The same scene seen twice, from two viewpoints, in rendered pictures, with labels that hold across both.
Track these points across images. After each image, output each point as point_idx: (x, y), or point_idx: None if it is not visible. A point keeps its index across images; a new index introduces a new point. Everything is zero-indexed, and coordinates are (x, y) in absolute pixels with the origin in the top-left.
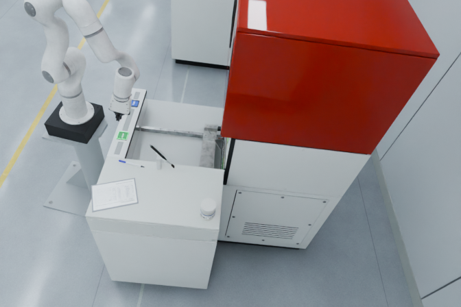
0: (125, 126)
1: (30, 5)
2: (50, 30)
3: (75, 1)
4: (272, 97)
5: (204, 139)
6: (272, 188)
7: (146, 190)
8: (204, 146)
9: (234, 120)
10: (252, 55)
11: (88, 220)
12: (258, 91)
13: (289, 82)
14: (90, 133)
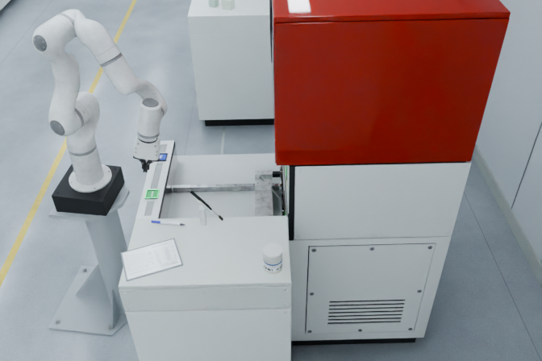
0: (153, 184)
1: (40, 39)
2: (60, 68)
3: (90, 26)
4: (330, 99)
5: (257, 188)
6: (356, 235)
7: (191, 250)
8: (257, 197)
9: (289, 139)
10: (297, 48)
11: (122, 295)
12: (312, 93)
13: (345, 76)
14: (110, 201)
